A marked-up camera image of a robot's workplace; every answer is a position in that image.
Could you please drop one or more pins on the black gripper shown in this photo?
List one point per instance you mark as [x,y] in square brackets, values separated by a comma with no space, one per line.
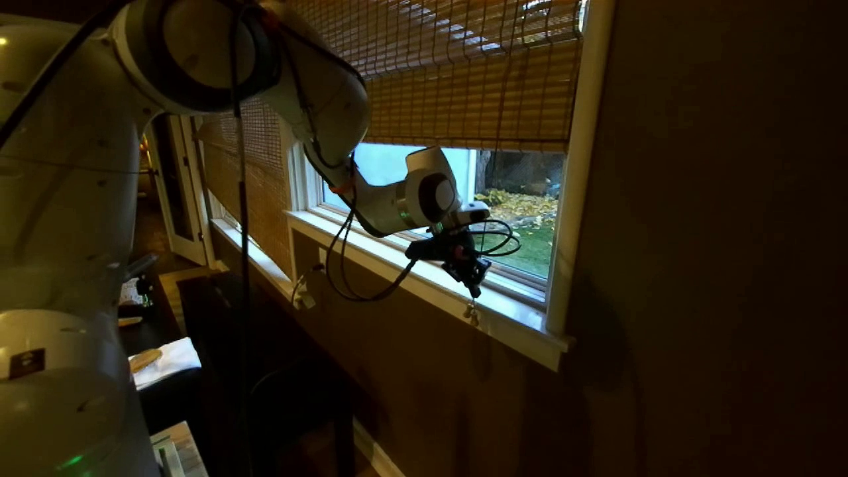
[453,248]

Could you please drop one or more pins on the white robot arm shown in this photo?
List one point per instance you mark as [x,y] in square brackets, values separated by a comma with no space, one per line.
[76,104]

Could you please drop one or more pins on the white window sill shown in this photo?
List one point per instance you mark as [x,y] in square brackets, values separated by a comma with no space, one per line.
[506,312]

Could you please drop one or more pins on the brown bamboo window blind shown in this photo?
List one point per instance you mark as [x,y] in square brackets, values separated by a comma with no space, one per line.
[456,73]

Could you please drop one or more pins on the dark desk with papers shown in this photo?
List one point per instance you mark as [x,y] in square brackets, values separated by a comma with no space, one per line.
[154,316]

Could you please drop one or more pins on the white window frame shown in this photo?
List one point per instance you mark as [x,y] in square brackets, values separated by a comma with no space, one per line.
[570,209]

